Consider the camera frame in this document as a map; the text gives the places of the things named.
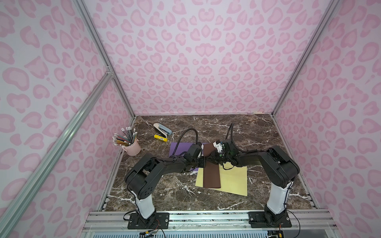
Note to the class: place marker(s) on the brown paper sheet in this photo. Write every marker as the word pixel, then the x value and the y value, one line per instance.
pixel 211 173

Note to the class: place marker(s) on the pink pencil cup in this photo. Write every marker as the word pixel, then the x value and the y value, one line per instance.
pixel 133 149

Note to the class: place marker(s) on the yellow paper sheet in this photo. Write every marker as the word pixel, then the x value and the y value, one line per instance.
pixel 234 180

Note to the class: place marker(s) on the bundle of pencils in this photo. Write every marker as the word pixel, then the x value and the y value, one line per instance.
pixel 127 138

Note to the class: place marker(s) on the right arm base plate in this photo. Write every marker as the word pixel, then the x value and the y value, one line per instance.
pixel 266 219

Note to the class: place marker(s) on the purple paper sheet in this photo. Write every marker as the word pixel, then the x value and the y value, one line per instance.
pixel 179 150

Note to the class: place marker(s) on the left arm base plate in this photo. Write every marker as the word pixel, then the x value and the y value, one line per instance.
pixel 158 220

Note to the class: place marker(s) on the yellow marker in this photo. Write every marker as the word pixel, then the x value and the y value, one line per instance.
pixel 158 137

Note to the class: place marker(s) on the aluminium front rail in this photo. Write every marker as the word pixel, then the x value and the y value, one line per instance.
pixel 218 220

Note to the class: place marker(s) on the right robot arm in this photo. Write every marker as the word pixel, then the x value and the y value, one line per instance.
pixel 280 169

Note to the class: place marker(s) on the grey stapler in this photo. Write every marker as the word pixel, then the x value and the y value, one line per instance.
pixel 162 130

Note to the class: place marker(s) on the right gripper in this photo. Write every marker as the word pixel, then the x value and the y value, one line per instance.
pixel 216 156

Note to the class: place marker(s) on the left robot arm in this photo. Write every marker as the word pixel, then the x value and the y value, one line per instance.
pixel 146 174

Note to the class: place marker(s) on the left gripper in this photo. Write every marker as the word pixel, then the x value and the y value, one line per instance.
pixel 199 157

